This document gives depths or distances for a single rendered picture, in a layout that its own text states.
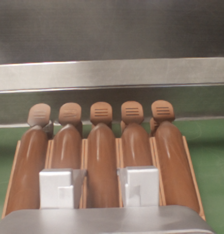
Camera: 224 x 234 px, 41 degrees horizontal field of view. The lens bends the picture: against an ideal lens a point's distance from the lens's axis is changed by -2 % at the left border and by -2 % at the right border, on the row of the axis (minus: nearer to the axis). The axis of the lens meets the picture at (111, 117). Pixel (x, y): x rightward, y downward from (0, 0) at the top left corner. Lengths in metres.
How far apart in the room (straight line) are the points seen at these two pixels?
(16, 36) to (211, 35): 0.20
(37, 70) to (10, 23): 0.09
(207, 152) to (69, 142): 0.11
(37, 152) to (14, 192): 0.03
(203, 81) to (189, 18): 0.09
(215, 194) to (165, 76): 0.09
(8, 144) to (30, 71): 0.06
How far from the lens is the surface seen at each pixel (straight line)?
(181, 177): 0.17
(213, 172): 0.24
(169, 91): 0.25
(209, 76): 0.25
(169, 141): 0.18
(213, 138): 0.26
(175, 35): 0.33
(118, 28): 0.31
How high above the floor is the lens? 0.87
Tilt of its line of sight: 45 degrees down
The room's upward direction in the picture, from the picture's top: 3 degrees clockwise
